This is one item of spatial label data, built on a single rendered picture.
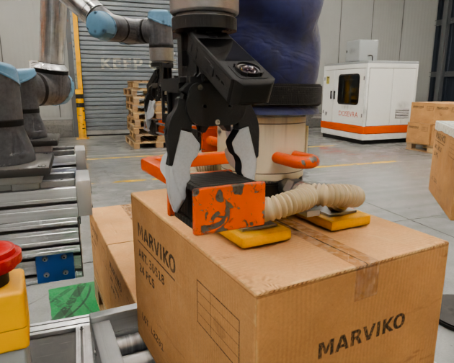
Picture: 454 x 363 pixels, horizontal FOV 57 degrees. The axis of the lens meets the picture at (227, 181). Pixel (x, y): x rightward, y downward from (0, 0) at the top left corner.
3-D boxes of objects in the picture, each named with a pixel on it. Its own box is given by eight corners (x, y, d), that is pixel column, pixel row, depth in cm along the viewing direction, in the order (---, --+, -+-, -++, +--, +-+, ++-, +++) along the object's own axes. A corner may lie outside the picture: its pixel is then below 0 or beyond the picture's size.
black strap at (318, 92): (346, 106, 79) (347, 84, 78) (241, 107, 68) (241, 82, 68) (277, 101, 99) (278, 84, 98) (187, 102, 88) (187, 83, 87)
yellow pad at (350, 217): (371, 224, 81) (373, 199, 80) (331, 232, 76) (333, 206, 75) (272, 187, 110) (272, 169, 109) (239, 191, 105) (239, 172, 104)
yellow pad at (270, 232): (292, 240, 72) (292, 212, 71) (241, 250, 67) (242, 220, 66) (207, 195, 101) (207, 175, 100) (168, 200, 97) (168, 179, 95)
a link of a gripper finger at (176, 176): (163, 203, 51) (186, 130, 50) (181, 215, 46) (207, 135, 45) (139, 197, 49) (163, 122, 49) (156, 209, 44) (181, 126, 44)
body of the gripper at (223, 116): (215, 125, 54) (215, 27, 51) (250, 130, 47) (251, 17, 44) (159, 128, 51) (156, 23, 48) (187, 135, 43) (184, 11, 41)
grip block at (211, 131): (234, 150, 107) (234, 127, 105) (199, 153, 102) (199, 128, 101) (219, 146, 114) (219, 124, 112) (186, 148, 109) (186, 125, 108)
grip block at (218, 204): (264, 225, 47) (266, 181, 46) (194, 236, 43) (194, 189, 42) (229, 206, 54) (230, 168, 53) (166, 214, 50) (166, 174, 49)
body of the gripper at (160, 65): (157, 102, 128) (156, 61, 125) (148, 101, 135) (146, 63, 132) (180, 101, 131) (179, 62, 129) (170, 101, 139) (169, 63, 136)
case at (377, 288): (425, 432, 82) (450, 240, 73) (251, 534, 63) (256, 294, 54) (260, 298, 133) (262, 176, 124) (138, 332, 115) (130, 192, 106)
